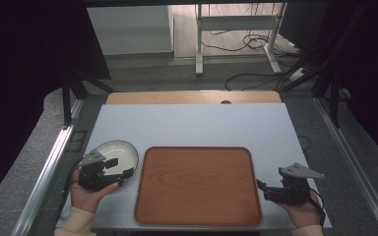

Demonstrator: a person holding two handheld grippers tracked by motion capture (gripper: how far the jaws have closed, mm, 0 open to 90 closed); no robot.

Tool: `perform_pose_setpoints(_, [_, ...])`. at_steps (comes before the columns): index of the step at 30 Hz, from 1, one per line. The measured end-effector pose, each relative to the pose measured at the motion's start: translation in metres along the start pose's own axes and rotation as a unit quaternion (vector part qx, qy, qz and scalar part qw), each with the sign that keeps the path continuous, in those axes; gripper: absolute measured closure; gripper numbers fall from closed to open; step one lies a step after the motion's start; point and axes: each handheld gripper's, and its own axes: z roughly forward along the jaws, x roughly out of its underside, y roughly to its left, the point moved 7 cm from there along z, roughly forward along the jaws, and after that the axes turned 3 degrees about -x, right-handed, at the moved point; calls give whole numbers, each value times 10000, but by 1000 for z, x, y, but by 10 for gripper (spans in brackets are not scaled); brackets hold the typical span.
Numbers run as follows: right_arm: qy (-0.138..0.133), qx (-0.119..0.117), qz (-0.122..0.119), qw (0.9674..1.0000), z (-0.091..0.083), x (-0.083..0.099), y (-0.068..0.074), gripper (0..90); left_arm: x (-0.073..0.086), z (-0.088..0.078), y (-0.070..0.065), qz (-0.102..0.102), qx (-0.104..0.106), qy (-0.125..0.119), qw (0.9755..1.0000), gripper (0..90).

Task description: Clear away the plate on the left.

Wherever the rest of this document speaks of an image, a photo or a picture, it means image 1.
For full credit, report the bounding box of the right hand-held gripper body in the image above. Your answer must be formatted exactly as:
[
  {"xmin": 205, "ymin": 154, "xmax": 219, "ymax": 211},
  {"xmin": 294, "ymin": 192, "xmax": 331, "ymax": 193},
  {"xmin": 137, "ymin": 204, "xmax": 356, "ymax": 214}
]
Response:
[{"xmin": 263, "ymin": 162, "xmax": 326, "ymax": 206}]

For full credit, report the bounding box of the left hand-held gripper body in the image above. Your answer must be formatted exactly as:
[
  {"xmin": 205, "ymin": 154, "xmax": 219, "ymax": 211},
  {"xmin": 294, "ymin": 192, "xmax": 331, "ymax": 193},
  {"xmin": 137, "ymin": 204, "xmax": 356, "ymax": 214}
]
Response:
[{"xmin": 77, "ymin": 148, "xmax": 125, "ymax": 193}]

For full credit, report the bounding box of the white bowl with dark rim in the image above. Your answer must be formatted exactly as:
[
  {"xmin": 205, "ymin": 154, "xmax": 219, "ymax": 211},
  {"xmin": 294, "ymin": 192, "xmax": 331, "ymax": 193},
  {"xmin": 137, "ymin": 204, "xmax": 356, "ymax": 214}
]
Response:
[{"xmin": 92, "ymin": 140, "xmax": 140, "ymax": 182}]

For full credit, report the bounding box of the person's left hand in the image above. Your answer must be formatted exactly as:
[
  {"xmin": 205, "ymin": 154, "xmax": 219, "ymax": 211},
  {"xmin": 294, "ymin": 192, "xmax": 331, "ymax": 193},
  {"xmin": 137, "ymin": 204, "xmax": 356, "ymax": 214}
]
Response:
[{"xmin": 69, "ymin": 168, "xmax": 120, "ymax": 214}]

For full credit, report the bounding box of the person's right hand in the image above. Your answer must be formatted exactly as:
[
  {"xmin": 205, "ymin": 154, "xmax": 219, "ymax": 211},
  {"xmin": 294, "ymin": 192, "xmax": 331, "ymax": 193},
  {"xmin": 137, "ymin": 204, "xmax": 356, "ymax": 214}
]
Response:
[{"xmin": 276, "ymin": 190, "xmax": 323, "ymax": 229}]

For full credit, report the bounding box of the brown wooden tray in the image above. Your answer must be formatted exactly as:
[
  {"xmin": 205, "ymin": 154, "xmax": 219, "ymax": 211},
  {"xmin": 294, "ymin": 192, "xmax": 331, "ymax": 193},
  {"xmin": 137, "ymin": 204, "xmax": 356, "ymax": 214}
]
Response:
[{"xmin": 134, "ymin": 146, "xmax": 263, "ymax": 227}]

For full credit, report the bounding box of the black metal stand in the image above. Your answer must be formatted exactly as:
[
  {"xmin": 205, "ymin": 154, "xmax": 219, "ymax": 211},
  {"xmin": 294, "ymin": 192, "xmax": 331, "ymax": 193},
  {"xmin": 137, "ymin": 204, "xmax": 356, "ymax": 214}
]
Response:
[
  {"xmin": 280, "ymin": 3, "xmax": 372, "ymax": 128},
  {"xmin": 60, "ymin": 65, "xmax": 116, "ymax": 127}
]

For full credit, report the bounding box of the white power strip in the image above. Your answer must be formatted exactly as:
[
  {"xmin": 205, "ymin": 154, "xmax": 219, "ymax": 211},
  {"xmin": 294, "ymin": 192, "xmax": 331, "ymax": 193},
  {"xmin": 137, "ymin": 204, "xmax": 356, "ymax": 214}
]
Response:
[{"xmin": 288, "ymin": 67, "xmax": 309, "ymax": 83}]

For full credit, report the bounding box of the white cabinet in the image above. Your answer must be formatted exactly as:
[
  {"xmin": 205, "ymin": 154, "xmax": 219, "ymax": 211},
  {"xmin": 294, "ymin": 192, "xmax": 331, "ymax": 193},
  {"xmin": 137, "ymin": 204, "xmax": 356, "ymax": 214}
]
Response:
[{"xmin": 87, "ymin": 5, "xmax": 175, "ymax": 56}]

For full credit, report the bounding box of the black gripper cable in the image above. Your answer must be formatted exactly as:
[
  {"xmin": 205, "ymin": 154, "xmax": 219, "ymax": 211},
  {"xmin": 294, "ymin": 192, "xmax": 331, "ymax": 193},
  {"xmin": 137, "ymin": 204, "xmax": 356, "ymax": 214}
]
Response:
[{"xmin": 308, "ymin": 186, "xmax": 327, "ymax": 227}]

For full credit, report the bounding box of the aluminium rail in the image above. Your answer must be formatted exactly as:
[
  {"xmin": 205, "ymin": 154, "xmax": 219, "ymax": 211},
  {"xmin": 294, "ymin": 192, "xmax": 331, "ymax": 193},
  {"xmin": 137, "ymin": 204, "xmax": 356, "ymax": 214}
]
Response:
[
  {"xmin": 313, "ymin": 96, "xmax": 378, "ymax": 236},
  {"xmin": 10, "ymin": 97, "xmax": 86, "ymax": 236}
]

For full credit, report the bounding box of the black floor cable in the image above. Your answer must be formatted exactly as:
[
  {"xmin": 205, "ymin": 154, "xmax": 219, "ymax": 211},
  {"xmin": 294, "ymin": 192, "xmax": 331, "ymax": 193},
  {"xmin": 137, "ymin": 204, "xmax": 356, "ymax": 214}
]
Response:
[{"xmin": 224, "ymin": 70, "xmax": 296, "ymax": 92}]

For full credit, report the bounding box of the white desk frame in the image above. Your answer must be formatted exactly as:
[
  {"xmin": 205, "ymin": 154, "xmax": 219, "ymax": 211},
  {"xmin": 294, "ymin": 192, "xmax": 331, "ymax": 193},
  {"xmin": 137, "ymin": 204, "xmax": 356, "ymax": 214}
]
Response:
[{"xmin": 195, "ymin": 3, "xmax": 287, "ymax": 76}]

